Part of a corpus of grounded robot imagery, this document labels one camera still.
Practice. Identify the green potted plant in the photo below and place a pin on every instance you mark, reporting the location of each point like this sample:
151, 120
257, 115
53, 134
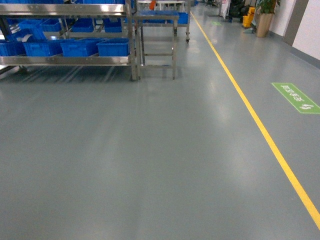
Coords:
267, 6

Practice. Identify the stainless steel flow rack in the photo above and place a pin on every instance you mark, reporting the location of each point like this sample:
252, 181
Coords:
37, 20

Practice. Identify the yellow mop bucket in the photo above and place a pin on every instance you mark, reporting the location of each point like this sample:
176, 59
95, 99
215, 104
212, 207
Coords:
248, 18

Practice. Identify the blue plastic bin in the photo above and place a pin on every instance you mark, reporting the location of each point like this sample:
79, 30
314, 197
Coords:
45, 48
114, 47
80, 47
11, 48

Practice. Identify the beige tall planter pot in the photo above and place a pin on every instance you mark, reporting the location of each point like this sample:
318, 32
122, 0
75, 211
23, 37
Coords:
263, 24

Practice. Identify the small stainless steel table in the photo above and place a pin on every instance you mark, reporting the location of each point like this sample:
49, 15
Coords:
139, 18

